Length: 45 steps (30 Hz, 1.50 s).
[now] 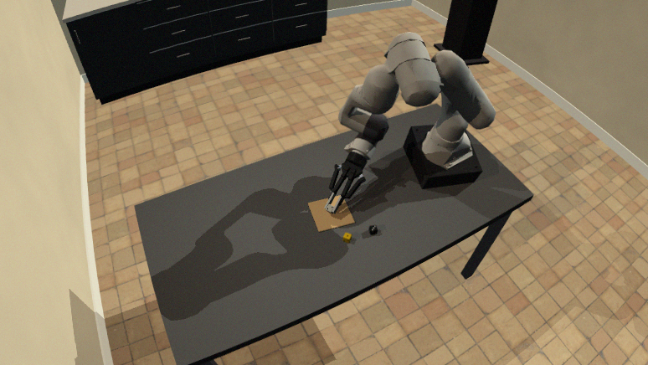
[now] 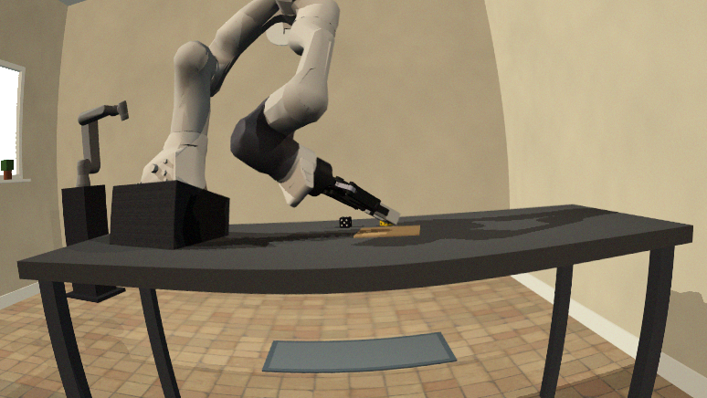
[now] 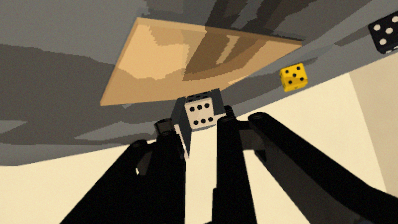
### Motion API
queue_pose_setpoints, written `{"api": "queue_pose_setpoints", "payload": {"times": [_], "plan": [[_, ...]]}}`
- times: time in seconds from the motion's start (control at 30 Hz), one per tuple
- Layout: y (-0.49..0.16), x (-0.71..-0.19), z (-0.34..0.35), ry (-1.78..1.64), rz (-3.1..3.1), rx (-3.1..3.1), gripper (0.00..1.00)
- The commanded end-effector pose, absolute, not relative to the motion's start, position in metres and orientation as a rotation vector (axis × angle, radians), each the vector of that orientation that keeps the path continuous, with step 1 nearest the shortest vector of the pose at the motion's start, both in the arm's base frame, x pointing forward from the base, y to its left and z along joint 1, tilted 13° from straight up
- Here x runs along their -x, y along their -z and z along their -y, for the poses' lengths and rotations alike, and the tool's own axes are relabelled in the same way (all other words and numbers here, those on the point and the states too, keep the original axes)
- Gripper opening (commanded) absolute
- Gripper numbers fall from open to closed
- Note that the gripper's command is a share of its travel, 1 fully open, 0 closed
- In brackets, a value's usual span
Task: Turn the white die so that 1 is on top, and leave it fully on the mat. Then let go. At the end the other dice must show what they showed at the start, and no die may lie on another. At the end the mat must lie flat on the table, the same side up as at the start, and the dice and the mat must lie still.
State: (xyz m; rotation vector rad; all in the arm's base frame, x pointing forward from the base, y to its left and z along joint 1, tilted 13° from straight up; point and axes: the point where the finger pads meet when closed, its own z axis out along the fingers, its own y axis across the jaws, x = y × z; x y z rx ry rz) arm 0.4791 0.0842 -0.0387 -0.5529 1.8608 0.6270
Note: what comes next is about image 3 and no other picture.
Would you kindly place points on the yellow die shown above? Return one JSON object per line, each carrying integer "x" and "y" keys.
{"x": 293, "y": 77}

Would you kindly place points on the black die with white pips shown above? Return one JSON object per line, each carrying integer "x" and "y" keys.
{"x": 384, "y": 33}

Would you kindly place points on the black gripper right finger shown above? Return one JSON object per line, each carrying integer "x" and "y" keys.
{"x": 323, "y": 190}

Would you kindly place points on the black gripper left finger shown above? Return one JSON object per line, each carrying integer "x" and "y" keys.
{"x": 161, "y": 182}

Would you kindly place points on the orange flat mat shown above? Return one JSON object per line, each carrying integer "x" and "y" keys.
{"x": 164, "y": 60}

